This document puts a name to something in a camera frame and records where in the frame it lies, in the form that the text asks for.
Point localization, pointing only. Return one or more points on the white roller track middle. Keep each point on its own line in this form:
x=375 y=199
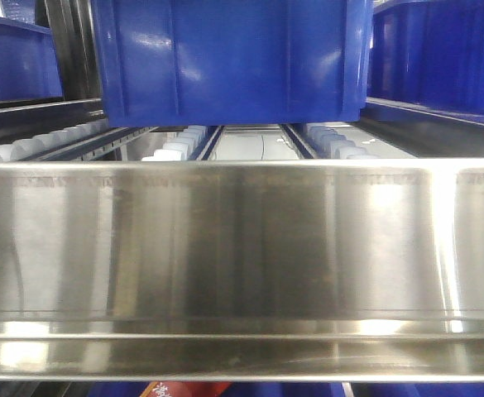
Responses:
x=181 y=147

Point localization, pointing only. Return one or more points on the white roller track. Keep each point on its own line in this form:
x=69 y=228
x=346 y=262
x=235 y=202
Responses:
x=330 y=144
x=181 y=147
x=28 y=147

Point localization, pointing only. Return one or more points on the red printed package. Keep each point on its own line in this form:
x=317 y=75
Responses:
x=184 y=388

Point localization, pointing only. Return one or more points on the white roller track right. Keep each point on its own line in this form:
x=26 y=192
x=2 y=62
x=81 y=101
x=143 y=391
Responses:
x=330 y=144

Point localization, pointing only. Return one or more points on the dark blue storage crate centre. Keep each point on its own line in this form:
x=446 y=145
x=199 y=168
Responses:
x=175 y=63

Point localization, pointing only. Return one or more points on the white roller track left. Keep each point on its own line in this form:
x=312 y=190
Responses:
x=28 y=147

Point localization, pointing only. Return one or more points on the dark blue crate right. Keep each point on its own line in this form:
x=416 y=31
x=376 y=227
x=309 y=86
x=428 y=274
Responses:
x=429 y=53

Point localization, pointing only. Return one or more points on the dark blue crate left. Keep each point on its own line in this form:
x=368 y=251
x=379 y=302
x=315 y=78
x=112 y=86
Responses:
x=28 y=64

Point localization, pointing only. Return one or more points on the stainless steel shelf rail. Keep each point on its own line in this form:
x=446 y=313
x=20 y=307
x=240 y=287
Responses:
x=310 y=270

